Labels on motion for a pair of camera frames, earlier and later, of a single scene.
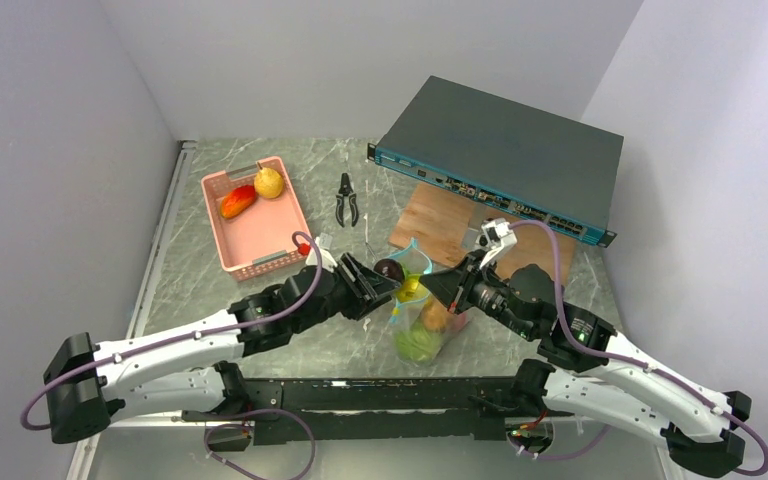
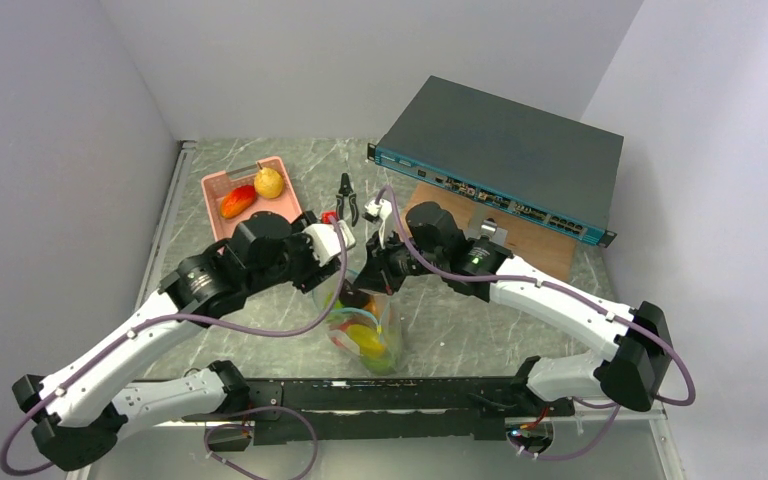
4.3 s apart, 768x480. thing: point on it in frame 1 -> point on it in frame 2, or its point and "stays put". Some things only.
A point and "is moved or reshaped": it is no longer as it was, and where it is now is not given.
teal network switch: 541,168 stays put
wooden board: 438,217 stays put
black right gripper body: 489,293 -> 396,259
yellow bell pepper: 409,291 -> 367,340
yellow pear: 268,182 stays put
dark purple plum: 391,268 is moved or reshaped
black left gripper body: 348,296 -> 301,266
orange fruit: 237,201 stays put
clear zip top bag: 422,324 -> 362,322
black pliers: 346,190 stays put
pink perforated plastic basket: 261,237 stays put
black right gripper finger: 445,285 -> 373,279
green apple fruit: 417,343 -> 380,366
